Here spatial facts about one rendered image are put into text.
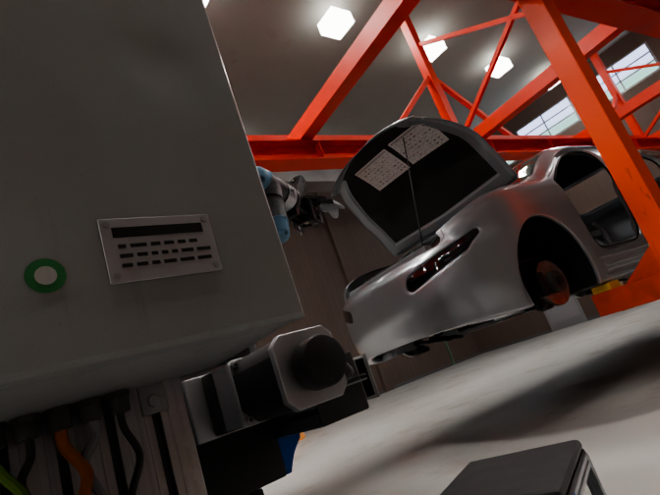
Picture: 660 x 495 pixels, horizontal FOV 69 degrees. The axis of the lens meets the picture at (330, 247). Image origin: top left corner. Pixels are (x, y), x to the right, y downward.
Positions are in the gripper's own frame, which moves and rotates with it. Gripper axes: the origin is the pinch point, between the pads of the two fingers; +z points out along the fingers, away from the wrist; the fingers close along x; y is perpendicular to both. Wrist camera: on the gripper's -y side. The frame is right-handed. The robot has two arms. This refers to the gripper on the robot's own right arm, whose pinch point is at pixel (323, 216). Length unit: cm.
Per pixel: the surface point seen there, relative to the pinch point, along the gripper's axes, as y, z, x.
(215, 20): -602, 317, -239
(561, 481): 84, 10, 36
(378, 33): -244, 183, 8
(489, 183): -105, 245, 36
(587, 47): -294, 421, 184
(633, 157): -70, 229, 126
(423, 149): -146, 221, 2
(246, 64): -624, 435, -271
